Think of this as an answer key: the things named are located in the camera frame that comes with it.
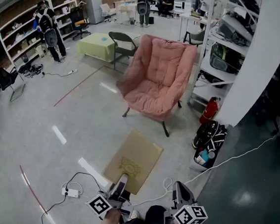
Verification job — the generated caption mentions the person's white shoe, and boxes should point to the person's white shoe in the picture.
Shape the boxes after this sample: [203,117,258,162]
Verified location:
[130,209,141,221]

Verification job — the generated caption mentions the white open shelving unit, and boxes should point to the white open shelving unit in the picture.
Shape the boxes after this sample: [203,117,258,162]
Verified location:
[0,0,79,90]

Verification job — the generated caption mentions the black cantilever frame chair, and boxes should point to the black cantilever frame chair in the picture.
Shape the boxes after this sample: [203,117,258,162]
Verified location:
[0,66,28,104]

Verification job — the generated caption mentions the black office chair orange cushion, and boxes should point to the black office chair orange cushion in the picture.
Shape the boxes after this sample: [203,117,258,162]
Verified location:
[67,8,94,42]

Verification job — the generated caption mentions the white desk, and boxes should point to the white desk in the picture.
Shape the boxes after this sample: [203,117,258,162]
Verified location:
[111,0,139,26]

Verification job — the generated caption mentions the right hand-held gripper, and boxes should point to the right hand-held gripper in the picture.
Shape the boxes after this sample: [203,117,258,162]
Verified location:
[163,180,212,224]

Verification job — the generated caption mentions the white wooden chair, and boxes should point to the white wooden chair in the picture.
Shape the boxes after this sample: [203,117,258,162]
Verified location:
[172,0,186,20]

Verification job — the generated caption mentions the tan hardcover book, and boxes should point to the tan hardcover book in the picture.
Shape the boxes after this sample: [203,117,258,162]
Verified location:
[99,127,166,198]

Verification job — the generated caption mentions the pink padded folding chair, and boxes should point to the pink padded folding chair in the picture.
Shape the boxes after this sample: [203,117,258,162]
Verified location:
[111,32,199,140]

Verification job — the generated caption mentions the white metal equipment rack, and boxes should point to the white metal equipment rack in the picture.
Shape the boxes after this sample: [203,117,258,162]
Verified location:
[187,0,263,114]

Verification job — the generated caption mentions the black green equipment case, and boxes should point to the black green equipment case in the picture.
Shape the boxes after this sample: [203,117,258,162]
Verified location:
[208,42,244,75]

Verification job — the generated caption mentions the person's left forearm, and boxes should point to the person's left forearm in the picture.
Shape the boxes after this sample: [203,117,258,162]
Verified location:
[97,208,123,224]

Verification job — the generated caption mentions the red fire extinguisher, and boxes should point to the red fire extinguisher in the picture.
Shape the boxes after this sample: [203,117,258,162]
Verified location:
[198,95,222,127]

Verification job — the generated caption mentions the white fridge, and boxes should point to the white fridge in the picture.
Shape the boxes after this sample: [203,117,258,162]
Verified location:
[82,0,106,26]

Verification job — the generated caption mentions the white bucket with bottles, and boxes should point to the white bucket with bottles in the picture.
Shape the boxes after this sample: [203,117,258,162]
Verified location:
[188,146,218,174]

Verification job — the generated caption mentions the grey shell chair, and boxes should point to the grey shell chair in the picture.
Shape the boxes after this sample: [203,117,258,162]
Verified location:
[183,28,206,48]

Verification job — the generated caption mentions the grey machine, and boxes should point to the grey machine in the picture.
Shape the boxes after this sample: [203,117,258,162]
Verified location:
[217,12,255,44]

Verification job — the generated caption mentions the black power cable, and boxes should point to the black power cable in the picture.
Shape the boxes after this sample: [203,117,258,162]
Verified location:
[40,168,110,224]

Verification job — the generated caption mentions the pile of black cables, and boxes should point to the pile of black cables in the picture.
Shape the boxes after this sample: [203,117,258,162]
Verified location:
[17,61,45,80]

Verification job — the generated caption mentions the white office chair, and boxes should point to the white office chair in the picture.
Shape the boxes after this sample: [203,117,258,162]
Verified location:
[98,2,117,23]

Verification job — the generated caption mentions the white work table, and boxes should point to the white work table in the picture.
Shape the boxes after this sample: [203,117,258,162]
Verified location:
[176,12,217,45]

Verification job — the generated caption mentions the white cable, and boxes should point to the white cable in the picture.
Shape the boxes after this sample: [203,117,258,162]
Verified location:
[130,120,278,221]

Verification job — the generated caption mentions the black folding chair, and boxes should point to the black folding chair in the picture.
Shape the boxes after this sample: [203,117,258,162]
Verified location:
[104,31,140,72]

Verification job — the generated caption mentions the yellow-green covered table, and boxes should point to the yellow-green covered table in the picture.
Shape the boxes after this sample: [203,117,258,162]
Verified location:
[75,30,118,63]

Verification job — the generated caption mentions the black striped backpack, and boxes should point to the black striped backpack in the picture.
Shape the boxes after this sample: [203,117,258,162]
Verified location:
[192,118,229,153]

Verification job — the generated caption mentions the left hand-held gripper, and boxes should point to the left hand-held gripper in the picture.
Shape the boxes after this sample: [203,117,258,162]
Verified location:
[84,170,138,224]

